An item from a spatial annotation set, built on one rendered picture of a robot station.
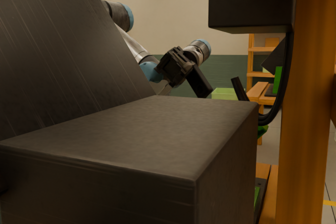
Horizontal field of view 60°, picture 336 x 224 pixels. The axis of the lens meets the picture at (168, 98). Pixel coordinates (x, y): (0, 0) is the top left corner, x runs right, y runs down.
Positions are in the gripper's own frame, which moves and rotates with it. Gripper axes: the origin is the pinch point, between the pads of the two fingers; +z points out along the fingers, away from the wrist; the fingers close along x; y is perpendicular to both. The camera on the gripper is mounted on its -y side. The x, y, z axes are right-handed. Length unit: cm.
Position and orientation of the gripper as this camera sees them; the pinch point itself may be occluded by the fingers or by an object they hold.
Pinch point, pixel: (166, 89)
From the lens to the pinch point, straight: 72.7
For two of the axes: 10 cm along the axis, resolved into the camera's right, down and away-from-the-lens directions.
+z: -3.9, 3.9, -8.3
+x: 5.7, -6.0, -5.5
